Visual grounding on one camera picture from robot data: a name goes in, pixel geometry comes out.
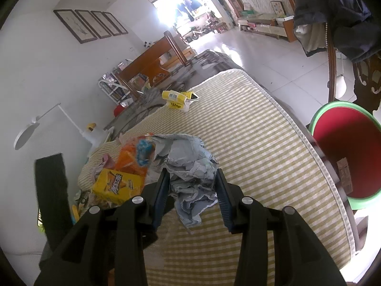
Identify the grey paper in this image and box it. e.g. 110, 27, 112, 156
153, 133, 219, 230

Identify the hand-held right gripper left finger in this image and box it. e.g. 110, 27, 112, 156
34, 169, 171, 286

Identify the wooden bench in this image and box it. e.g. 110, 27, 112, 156
115, 31, 197, 102

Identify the orange and blue snack bag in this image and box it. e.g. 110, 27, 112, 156
115, 135, 157, 182

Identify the dark framed picture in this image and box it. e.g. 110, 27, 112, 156
74, 10, 112, 39
54, 10, 99, 44
103, 12, 128, 35
91, 11, 121, 36

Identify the carved wooden chair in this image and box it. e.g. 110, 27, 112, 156
326, 21, 381, 114

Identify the scooter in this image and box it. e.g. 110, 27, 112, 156
183, 27, 209, 41

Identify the black cloth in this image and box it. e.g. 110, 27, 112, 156
34, 153, 75, 245

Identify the dark blue jacket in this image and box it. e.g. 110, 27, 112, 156
293, 0, 377, 63

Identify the white television cabinet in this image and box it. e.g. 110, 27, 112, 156
237, 15, 298, 42

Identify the brown printed wrapper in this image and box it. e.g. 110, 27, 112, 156
336, 158, 354, 194

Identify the white desk lamp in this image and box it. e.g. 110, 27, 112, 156
13, 103, 90, 151

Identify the pink wrapper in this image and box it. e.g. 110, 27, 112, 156
100, 154, 115, 169

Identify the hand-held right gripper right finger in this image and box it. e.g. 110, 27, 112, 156
216, 169, 347, 286

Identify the red bin with green rim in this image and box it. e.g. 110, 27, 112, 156
308, 101, 381, 210

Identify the yellow checked mat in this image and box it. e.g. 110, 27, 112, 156
78, 69, 358, 286

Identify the yellow tissue packet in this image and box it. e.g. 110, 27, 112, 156
161, 90, 187, 110

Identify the yellow snack box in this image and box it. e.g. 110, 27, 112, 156
92, 168, 145, 205

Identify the white wire rack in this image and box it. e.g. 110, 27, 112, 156
98, 71, 133, 105

